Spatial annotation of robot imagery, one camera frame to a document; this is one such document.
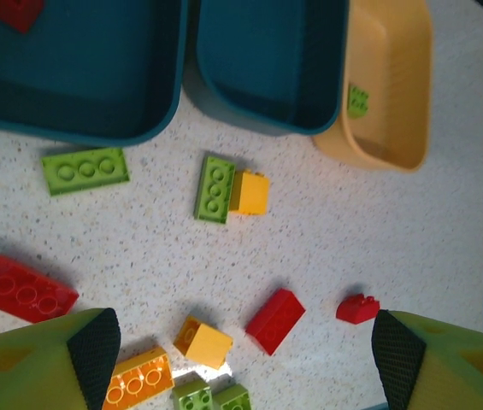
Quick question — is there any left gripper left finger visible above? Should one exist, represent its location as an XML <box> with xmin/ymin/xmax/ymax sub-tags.
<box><xmin>0</xmin><ymin>307</ymin><xmax>121</xmax><ymax>410</ymax></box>

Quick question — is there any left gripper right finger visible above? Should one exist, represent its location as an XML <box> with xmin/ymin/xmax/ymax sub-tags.
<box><xmin>371</xmin><ymin>309</ymin><xmax>483</xmax><ymax>410</ymax></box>

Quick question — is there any long red lego brick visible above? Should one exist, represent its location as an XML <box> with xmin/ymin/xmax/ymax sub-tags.
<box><xmin>0</xmin><ymin>255</ymin><xmax>80</xmax><ymax>324</ymax></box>

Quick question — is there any long orange lego brick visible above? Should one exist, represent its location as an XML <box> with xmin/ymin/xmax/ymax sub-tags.
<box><xmin>103</xmin><ymin>346</ymin><xmax>175</xmax><ymax>410</ymax></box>

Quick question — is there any red sloped lego brick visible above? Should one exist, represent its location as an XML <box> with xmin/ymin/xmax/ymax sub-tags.
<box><xmin>335</xmin><ymin>294</ymin><xmax>381</xmax><ymax>323</ymax></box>

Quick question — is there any small green lego brick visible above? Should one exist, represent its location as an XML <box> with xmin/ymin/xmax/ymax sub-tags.
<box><xmin>172</xmin><ymin>379</ymin><xmax>214</xmax><ymax>410</ymax></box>
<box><xmin>212</xmin><ymin>384</ymin><xmax>251</xmax><ymax>410</ymax></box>

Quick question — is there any yellow lego brick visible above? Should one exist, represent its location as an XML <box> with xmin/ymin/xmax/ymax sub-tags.
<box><xmin>173</xmin><ymin>314</ymin><xmax>234</xmax><ymax>370</ymax></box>
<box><xmin>228</xmin><ymin>169</ymin><xmax>270</xmax><ymax>216</ymax></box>

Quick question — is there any long green lego brick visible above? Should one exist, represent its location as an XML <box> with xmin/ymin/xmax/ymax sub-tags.
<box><xmin>41</xmin><ymin>147</ymin><xmax>132</xmax><ymax>197</ymax></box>

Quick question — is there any teal plastic container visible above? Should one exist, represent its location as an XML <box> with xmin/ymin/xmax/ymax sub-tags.
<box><xmin>0</xmin><ymin>0</ymin><xmax>189</xmax><ymax>149</ymax></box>
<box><xmin>183</xmin><ymin>0</ymin><xmax>350</xmax><ymax>138</ymax></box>

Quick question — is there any cream yellow plastic container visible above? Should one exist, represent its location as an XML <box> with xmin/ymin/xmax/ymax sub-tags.
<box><xmin>312</xmin><ymin>0</ymin><xmax>434</xmax><ymax>173</ymax></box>

